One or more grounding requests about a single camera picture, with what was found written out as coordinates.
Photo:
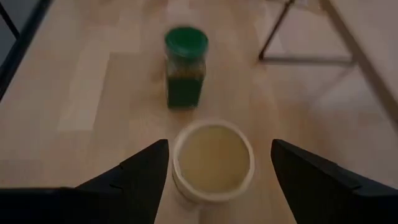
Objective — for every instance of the black metal table frame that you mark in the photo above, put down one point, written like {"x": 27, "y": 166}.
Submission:
{"x": 26, "y": 39}

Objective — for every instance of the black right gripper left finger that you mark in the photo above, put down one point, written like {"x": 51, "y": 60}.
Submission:
{"x": 109, "y": 199}

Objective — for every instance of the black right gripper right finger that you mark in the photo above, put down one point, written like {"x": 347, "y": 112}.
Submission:
{"x": 317, "y": 193}

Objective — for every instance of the beige lid spice jar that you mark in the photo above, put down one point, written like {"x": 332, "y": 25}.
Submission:
{"x": 214, "y": 155}

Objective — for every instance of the wooden shelf with black legs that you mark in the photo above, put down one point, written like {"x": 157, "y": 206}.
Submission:
{"x": 379, "y": 37}

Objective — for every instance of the green lid spice jar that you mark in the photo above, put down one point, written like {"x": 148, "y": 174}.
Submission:
{"x": 185, "y": 90}

